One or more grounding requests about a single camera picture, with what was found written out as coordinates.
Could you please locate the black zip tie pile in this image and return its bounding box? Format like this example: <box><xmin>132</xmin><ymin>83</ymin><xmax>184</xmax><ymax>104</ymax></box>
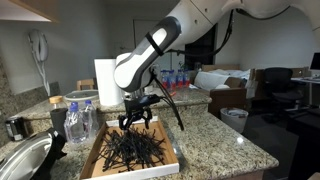
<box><xmin>92</xmin><ymin>125</ymin><xmax>167</xmax><ymax>173</ymax></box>

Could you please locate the black pan lid handle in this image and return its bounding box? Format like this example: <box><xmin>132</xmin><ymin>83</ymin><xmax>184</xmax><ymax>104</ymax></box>
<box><xmin>31</xmin><ymin>128</ymin><xmax>68</xmax><ymax>180</ymax></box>

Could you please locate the Fiji water bottle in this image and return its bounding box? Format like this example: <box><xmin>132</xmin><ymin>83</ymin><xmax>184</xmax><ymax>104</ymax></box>
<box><xmin>161</xmin><ymin>69</ymin><xmax>169</xmax><ymax>91</ymax></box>
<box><xmin>183</xmin><ymin>69</ymin><xmax>191</xmax><ymax>89</ymax></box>
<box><xmin>175</xmin><ymin>69</ymin><xmax>185</xmax><ymax>90</ymax></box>
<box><xmin>167</xmin><ymin>69</ymin><xmax>177</xmax><ymax>93</ymax></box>

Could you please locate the computer monitor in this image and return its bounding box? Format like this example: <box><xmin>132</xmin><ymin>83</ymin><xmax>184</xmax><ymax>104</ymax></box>
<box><xmin>309</xmin><ymin>52</ymin><xmax>320</xmax><ymax>79</ymax></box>

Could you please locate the white wall phone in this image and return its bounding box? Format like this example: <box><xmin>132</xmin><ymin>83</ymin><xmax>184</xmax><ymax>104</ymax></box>
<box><xmin>27</xmin><ymin>29</ymin><xmax>50</xmax><ymax>63</ymax></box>

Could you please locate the clear blue-capped water bottle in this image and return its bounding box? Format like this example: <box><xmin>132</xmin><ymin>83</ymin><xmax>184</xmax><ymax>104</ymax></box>
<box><xmin>81</xmin><ymin>99</ymin><xmax>100</xmax><ymax>138</ymax></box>
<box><xmin>63</xmin><ymin>101</ymin><xmax>86</xmax><ymax>145</ymax></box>

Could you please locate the brown cardboard carton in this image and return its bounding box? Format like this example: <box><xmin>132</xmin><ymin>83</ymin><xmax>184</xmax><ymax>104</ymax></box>
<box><xmin>208</xmin><ymin>77</ymin><xmax>249</xmax><ymax>118</ymax></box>

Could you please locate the black office chair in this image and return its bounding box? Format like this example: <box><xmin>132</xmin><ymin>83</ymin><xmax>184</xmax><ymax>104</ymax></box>
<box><xmin>263</xmin><ymin>67</ymin><xmax>305</xmax><ymax>112</ymax></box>

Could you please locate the white desk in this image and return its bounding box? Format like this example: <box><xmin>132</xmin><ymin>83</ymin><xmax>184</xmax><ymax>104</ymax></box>
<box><xmin>290</xmin><ymin>76</ymin><xmax>320</xmax><ymax>108</ymax></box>

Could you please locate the black metal canister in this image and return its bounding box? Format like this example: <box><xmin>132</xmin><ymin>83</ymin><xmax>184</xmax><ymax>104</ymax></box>
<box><xmin>4</xmin><ymin>115</ymin><xmax>28</xmax><ymax>142</ymax></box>

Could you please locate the white wall board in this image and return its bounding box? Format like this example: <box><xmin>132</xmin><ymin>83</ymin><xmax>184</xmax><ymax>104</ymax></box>
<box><xmin>133</xmin><ymin>19</ymin><xmax>173</xmax><ymax>74</ymax></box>

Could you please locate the wooden chair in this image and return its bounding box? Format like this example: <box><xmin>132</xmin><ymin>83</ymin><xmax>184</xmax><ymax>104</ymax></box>
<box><xmin>76</xmin><ymin>78</ymin><xmax>98</xmax><ymax>92</ymax></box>

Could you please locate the white paper towel roll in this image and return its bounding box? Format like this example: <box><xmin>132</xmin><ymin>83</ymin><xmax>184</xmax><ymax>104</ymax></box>
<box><xmin>93</xmin><ymin>58</ymin><xmax>125</xmax><ymax>107</ymax></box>

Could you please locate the grey trash bin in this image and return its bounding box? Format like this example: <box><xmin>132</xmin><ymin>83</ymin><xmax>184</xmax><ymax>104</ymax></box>
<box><xmin>219</xmin><ymin>107</ymin><xmax>249</xmax><ymax>134</ymax></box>

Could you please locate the shallow cardboard box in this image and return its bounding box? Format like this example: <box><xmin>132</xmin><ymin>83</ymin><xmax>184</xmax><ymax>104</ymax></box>
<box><xmin>79</xmin><ymin>115</ymin><xmax>180</xmax><ymax>180</ymax></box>

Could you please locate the glass jar with wooden lid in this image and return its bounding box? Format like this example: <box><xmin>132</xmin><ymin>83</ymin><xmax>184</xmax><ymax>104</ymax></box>
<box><xmin>48</xmin><ymin>95</ymin><xmax>68</xmax><ymax>111</ymax></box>

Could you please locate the wooden wall cabinet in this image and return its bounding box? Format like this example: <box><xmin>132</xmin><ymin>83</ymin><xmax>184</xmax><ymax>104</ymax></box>
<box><xmin>0</xmin><ymin>0</ymin><xmax>61</xmax><ymax>24</ymax></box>

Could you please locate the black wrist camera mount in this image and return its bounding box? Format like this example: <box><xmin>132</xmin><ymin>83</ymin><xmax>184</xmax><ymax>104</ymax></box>
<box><xmin>143</xmin><ymin>94</ymin><xmax>162</xmax><ymax>107</ymax></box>

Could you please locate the white bed sheet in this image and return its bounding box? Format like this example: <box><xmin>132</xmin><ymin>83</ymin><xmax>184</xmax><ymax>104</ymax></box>
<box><xmin>193</xmin><ymin>68</ymin><xmax>251</xmax><ymax>92</ymax></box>

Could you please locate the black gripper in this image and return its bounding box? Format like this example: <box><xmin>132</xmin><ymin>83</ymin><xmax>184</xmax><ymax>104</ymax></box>
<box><xmin>117</xmin><ymin>96</ymin><xmax>153</xmax><ymax>132</ymax></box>

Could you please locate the white shallow bowl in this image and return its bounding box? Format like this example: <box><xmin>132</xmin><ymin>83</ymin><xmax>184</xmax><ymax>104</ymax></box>
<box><xmin>63</xmin><ymin>89</ymin><xmax>100</xmax><ymax>103</ymax></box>

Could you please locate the dark window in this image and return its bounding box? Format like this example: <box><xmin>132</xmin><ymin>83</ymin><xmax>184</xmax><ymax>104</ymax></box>
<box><xmin>184</xmin><ymin>23</ymin><xmax>218</xmax><ymax>70</ymax></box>

